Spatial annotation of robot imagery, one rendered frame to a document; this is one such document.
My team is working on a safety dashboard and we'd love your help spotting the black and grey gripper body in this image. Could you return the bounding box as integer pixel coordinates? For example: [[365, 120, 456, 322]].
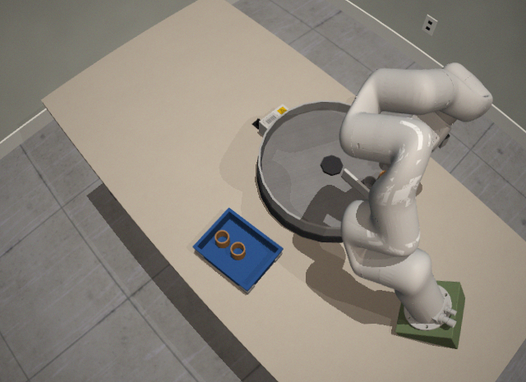
[[411, 112, 451, 153]]

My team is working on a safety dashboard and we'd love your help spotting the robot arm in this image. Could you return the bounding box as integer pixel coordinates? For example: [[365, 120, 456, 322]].
[[339, 62, 493, 331]]

